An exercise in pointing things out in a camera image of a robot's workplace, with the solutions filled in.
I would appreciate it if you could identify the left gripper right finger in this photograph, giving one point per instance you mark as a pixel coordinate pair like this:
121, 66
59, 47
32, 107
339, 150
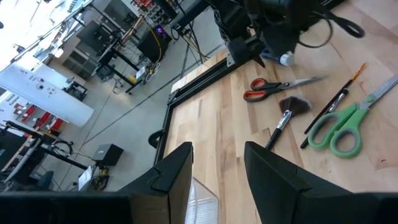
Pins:
280, 193

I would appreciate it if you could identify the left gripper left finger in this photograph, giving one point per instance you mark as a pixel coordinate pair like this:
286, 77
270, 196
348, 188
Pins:
168, 186

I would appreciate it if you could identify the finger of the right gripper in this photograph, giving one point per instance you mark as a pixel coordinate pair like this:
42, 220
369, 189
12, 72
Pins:
241, 46

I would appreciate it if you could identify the red and black scissors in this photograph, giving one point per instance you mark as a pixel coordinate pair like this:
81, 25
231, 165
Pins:
273, 87

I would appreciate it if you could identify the black fan brush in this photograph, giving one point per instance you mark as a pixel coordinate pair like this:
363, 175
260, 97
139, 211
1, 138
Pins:
293, 105

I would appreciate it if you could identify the long thin paintbrush orange tip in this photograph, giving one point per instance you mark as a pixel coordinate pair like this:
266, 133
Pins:
334, 99

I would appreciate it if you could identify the green scissors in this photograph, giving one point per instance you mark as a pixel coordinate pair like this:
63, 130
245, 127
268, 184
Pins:
349, 124

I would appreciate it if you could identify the black paintbrush silver ferrule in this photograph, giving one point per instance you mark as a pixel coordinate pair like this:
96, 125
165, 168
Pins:
331, 109

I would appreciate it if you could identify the clear plastic bin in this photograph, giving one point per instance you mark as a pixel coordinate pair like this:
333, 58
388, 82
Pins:
202, 205

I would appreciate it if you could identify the black clamp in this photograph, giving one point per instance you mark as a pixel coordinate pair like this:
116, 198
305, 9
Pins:
154, 140

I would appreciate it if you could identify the black floor box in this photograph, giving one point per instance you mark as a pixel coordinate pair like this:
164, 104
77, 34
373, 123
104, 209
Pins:
107, 154

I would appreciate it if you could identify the black computer tower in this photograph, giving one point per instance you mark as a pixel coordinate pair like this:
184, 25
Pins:
154, 45

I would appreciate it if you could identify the white pillar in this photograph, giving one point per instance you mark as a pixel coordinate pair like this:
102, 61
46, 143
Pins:
46, 93

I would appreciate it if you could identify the red shelf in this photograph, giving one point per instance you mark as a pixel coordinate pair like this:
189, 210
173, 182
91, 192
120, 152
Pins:
29, 112

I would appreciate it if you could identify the black desk frame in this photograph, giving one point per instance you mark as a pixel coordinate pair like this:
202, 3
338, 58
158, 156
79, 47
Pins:
109, 57

